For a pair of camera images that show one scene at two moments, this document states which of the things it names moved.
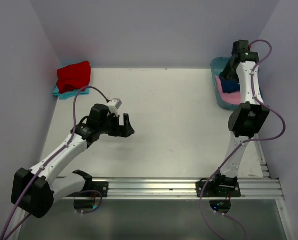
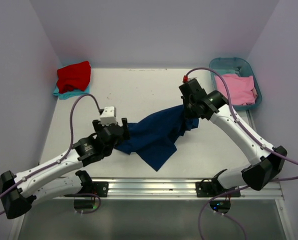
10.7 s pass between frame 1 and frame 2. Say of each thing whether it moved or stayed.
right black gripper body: moved
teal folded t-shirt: stayed
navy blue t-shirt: moved
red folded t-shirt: stayed
